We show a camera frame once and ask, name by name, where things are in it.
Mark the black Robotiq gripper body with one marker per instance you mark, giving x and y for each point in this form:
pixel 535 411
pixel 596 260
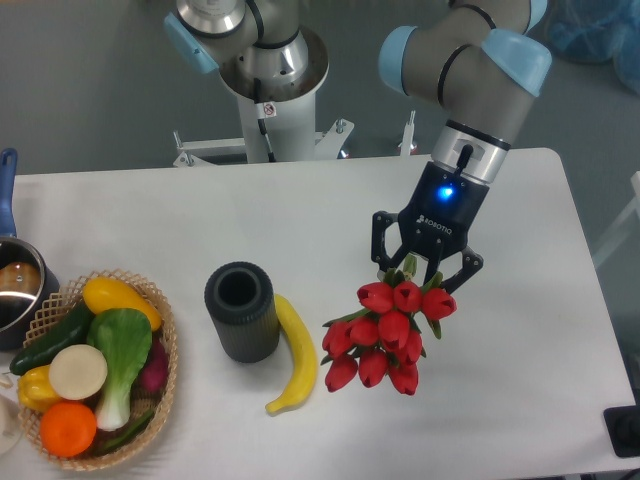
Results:
pixel 435 223

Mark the red tulip bouquet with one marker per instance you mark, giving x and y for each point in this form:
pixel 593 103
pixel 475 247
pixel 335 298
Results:
pixel 383 338

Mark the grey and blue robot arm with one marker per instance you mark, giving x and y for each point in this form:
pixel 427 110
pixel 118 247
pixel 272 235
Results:
pixel 478 63

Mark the dark grey ribbed vase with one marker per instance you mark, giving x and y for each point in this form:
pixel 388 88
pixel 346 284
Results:
pixel 239 297

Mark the yellow banana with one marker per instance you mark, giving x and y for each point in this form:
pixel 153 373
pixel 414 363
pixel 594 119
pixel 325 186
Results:
pixel 305 361

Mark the black device at table edge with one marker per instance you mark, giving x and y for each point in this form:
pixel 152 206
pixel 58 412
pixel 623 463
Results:
pixel 623 429

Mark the blue plastic bag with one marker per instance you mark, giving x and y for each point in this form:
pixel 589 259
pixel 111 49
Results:
pixel 597 32

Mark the purple red vegetable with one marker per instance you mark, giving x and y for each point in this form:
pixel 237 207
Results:
pixel 154 374

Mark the green bok choy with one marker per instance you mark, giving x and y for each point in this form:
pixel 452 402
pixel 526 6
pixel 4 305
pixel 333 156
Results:
pixel 124 338

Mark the yellow squash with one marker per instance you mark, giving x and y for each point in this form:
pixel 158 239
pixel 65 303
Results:
pixel 102 293

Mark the dark green cucumber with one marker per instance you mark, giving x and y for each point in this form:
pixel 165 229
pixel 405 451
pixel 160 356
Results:
pixel 71 330

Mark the white round radish slice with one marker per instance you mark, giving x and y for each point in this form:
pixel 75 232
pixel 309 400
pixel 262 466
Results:
pixel 78 372

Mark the woven wicker basket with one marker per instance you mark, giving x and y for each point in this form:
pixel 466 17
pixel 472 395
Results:
pixel 155 407

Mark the green chili pepper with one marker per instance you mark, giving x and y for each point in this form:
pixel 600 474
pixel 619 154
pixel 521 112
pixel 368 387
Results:
pixel 124 437

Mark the orange fruit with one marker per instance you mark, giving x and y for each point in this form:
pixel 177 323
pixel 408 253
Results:
pixel 68 429

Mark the yellow bell pepper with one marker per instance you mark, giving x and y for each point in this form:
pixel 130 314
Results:
pixel 35 390

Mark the white garlic piece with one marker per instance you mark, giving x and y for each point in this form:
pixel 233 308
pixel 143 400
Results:
pixel 5 381

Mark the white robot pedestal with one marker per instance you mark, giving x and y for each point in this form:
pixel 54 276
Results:
pixel 275 91

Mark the blue handled saucepan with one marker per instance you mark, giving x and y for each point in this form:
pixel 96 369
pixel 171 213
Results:
pixel 26 280

